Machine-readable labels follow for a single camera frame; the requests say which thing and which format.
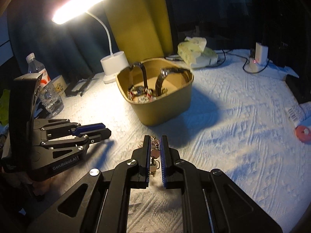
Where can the brown strap wristwatch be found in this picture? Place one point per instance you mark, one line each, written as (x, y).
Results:
(164, 74)

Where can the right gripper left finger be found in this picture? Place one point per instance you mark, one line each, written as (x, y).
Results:
(99, 201)

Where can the dark teal curtain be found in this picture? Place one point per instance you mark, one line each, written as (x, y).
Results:
(58, 47)

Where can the white tube with barcode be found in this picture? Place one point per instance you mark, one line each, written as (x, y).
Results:
(299, 114)

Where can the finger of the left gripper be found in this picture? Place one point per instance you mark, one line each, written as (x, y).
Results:
(86, 129)
(98, 135)

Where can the white textured table cloth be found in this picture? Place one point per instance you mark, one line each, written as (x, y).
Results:
(236, 122)

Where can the yellow storage box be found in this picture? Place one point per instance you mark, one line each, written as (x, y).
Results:
(158, 109)

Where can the small red round lid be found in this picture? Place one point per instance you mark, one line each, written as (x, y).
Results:
(303, 133)

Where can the yellow tissue pack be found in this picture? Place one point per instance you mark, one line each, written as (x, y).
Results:
(195, 53)

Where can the white cartoon mug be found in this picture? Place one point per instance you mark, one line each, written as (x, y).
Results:
(59, 85)

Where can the yellow curtain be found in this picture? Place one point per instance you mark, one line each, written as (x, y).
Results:
(141, 28)

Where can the white LED desk lamp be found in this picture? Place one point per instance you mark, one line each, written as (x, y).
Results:
(89, 18)

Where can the white charger power strip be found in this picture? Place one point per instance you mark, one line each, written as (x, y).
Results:
(261, 65)

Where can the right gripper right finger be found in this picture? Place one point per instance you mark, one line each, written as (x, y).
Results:
(211, 201)

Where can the clear plastic water bottle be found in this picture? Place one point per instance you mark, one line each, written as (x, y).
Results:
(50, 99)

